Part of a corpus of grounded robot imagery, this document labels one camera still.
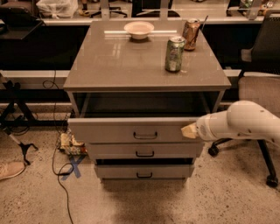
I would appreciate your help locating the grey drawer cabinet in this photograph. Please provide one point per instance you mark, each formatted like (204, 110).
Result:
(115, 76)

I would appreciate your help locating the white ceramic bowl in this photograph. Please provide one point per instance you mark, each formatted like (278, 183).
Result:
(139, 29)

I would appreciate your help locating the black office chair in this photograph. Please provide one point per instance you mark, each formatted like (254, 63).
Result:
(258, 83)

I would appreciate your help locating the power strip with plugs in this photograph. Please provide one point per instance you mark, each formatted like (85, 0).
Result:
(69, 145)

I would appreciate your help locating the blue tape cross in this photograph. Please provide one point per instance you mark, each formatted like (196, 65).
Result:
(74, 162)

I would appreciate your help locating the padded gripper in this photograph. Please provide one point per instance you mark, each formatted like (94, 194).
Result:
(205, 128)

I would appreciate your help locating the grey top drawer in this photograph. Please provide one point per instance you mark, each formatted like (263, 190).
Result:
(130, 130)

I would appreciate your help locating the orange soda can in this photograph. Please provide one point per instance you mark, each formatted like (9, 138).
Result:
(190, 33)

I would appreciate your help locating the grey drawer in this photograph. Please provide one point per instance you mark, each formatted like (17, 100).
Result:
(170, 171)
(130, 130)
(143, 150)

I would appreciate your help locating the white plastic bag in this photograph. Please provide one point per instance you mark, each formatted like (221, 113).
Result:
(57, 8)

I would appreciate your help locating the grey middle drawer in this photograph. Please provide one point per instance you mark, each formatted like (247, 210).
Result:
(143, 150)

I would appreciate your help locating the beige sneaker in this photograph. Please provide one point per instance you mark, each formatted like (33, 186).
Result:
(11, 170)

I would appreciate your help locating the grey bottom drawer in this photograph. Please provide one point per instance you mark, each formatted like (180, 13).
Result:
(170, 171)

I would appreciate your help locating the black tripod stand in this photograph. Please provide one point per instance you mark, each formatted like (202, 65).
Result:
(18, 114)

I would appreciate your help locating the green soda can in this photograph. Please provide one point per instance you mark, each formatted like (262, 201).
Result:
(174, 53)

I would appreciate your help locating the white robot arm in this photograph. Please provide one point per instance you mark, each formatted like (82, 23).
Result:
(242, 120)

